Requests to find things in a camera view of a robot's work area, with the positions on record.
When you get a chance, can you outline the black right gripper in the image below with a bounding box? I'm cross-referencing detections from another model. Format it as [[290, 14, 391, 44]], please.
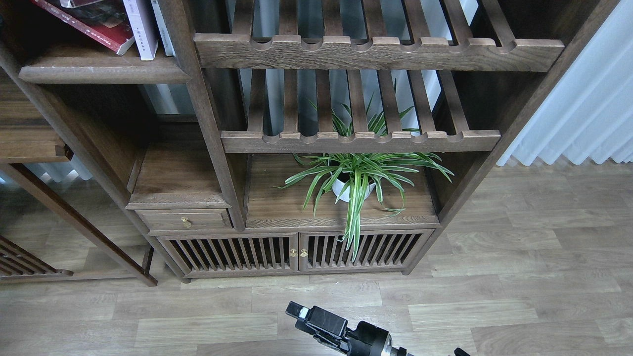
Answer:
[[285, 301, 396, 356]]

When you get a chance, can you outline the white lilac book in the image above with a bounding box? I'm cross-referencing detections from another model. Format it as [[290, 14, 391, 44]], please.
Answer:
[[124, 0, 159, 61]]

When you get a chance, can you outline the red book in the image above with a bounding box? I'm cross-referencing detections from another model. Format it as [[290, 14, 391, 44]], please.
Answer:
[[32, 0, 135, 55]]

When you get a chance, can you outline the dark maroon book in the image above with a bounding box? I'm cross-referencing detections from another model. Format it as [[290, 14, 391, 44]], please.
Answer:
[[59, 0, 102, 9]]

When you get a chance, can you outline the white plant pot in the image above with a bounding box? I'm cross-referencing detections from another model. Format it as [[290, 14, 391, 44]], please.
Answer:
[[332, 173, 376, 202]]

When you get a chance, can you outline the green spider plant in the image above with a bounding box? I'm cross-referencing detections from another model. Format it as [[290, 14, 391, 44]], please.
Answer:
[[275, 79, 454, 263]]

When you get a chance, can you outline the brass drawer knob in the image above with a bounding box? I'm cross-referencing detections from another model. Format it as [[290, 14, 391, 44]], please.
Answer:
[[181, 217, 193, 228]]

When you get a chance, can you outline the dark wooden bookshelf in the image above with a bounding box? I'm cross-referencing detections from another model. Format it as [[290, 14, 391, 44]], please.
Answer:
[[1, 0, 621, 281]]

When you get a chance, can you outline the wooden side rack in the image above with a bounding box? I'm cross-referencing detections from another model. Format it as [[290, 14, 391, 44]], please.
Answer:
[[0, 164, 74, 284]]

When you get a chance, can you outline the white upright book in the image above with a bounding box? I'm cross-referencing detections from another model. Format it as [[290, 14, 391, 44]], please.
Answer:
[[151, 0, 175, 56]]

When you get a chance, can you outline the white curtain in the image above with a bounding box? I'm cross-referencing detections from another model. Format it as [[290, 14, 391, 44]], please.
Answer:
[[497, 0, 633, 166]]

